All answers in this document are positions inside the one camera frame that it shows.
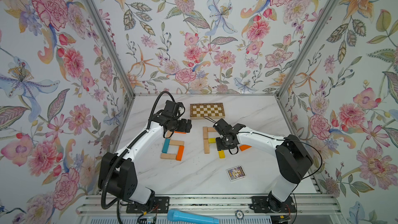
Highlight yellow block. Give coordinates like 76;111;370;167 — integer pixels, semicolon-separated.
218;150;226;159

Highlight teal wooden block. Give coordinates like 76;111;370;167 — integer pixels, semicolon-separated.
162;139;171;153

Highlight orange block front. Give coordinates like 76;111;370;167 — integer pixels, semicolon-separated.
176;146;184;161

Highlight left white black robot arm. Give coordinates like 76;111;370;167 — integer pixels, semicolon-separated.
98;100;192;210

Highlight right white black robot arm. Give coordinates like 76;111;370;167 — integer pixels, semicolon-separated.
213;119;314;213

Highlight playing card box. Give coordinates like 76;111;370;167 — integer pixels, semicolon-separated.
227;166;246;181

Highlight wooden chessboard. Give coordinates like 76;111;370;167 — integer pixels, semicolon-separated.
190;103;226;119

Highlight blue microphone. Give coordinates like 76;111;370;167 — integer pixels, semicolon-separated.
167;209;220;224

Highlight aluminium front rail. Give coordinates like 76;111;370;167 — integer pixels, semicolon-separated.
75;194;343;217

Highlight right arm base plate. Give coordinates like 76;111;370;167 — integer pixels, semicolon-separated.
249;196;297;214

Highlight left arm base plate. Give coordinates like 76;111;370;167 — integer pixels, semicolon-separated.
126;197;170;214

